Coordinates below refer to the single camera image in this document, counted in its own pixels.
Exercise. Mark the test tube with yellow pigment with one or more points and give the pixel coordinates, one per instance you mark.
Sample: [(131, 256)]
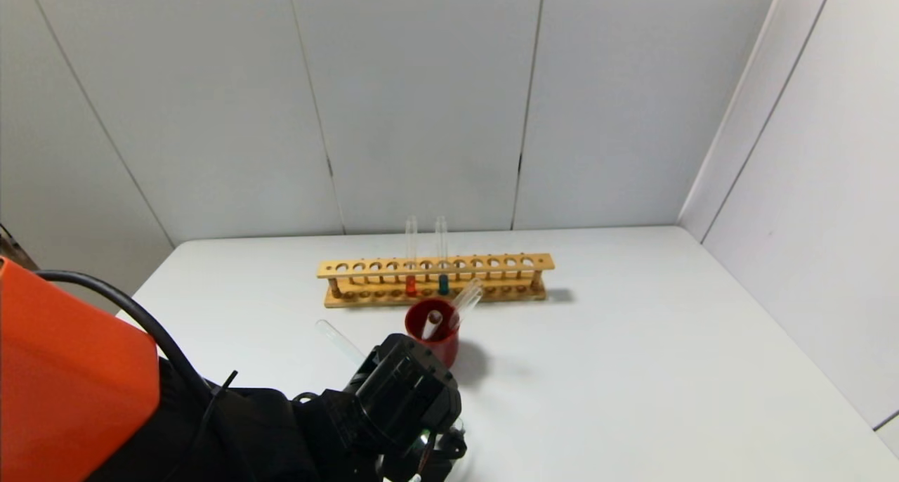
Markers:
[(432, 324)]

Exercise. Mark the orange and black left arm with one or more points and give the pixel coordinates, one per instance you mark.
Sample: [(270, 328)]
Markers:
[(70, 376)]

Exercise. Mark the red plastic cup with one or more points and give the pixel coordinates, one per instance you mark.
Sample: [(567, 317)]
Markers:
[(444, 345)]

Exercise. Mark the empty glass test tube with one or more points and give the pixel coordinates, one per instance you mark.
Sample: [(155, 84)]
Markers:
[(469, 298)]

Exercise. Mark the wooden test tube rack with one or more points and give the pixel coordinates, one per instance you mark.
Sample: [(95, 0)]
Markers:
[(491, 263)]

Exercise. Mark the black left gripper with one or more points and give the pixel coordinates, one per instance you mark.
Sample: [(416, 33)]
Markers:
[(407, 391)]

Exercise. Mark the test tube with blue pigment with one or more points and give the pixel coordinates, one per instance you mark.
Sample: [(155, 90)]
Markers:
[(340, 340), (443, 284)]

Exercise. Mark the black metal chair frame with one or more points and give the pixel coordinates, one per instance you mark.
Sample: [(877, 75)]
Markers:
[(14, 250)]

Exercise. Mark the test tube with red pigment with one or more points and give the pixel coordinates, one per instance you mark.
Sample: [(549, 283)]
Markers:
[(411, 286)]

